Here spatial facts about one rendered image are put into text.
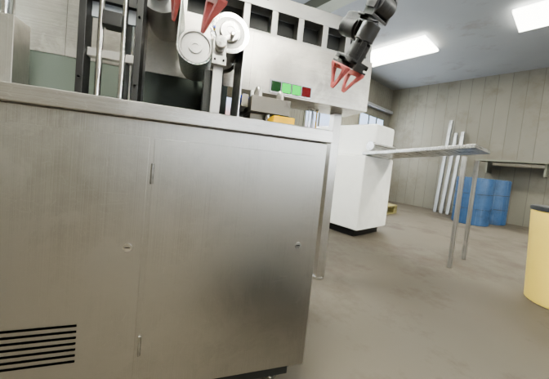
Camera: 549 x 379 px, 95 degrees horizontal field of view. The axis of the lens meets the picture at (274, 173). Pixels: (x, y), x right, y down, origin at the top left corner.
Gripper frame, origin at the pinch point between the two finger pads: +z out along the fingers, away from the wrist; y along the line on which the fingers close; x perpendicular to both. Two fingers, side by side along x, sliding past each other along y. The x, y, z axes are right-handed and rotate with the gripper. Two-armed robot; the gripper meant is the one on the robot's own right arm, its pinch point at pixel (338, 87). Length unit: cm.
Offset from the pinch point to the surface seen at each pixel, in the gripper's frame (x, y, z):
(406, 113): -278, -609, 9
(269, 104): -21.3, 7.4, 16.9
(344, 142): -119, -197, 63
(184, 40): -44, 37, 9
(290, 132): 5.8, 16.5, 16.5
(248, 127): 1.7, 28.3, 18.8
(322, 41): -63, -42, -15
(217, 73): -31.1, 26.8, 13.7
